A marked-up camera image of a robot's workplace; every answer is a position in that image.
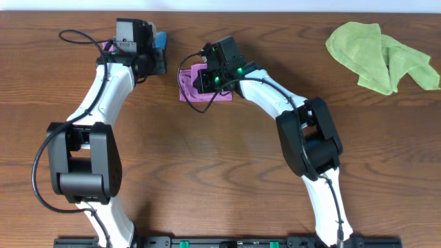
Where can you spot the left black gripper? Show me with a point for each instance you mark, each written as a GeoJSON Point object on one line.
{"type": "Point", "coordinates": [160, 60]}

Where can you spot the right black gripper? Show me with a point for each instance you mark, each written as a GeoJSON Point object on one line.
{"type": "Point", "coordinates": [198, 81]}

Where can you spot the purple microfiber cloth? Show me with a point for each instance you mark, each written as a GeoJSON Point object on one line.
{"type": "Point", "coordinates": [186, 79]}

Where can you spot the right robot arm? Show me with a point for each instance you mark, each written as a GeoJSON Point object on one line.
{"type": "Point", "coordinates": [310, 143]}

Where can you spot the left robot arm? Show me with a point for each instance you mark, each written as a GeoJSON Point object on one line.
{"type": "Point", "coordinates": [85, 165]}

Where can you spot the folded purple cloth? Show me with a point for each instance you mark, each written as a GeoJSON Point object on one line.
{"type": "Point", "coordinates": [108, 46]}

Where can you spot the folded blue cloth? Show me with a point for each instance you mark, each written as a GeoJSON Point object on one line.
{"type": "Point", "coordinates": [160, 40]}

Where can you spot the green microfiber cloth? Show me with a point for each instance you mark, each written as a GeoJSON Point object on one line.
{"type": "Point", "coordinates": [379, 60]}

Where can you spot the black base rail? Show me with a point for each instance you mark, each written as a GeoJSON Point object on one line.
{"type": "Point", "coordinates": [288, 242]}

